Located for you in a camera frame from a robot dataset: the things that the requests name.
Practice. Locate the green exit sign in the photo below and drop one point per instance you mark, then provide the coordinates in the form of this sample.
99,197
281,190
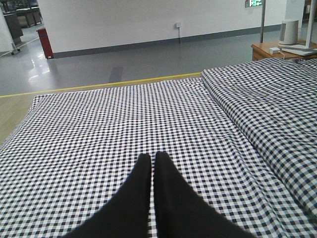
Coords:
253,3

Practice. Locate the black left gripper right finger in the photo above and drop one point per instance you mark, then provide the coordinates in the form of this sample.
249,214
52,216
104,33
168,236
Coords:
180,212

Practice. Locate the white power adapter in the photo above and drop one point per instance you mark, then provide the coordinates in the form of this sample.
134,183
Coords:
274,50

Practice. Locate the white lamp base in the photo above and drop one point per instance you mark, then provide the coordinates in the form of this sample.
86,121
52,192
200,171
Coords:
308,48

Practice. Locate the checkered bed sheet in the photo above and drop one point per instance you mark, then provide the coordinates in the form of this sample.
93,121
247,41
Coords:
74,150

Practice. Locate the grey metal pole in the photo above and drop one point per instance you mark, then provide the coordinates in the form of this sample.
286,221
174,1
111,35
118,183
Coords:
262,21

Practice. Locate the white cylindrical heater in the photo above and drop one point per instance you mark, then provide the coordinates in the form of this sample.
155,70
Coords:
288,33

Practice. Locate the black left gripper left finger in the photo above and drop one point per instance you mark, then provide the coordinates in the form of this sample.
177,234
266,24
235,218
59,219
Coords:
126,214

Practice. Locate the wooden nightstand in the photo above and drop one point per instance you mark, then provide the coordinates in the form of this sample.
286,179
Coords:
261,51

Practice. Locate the red fire extinguisher box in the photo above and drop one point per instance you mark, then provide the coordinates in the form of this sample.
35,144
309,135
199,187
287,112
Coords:
43,36

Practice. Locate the checkered folded quilt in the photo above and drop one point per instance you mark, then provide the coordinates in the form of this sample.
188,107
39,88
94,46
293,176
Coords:
274,103

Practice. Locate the grey wheeled cart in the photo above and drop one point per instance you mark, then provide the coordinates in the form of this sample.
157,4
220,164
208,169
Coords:
10,33

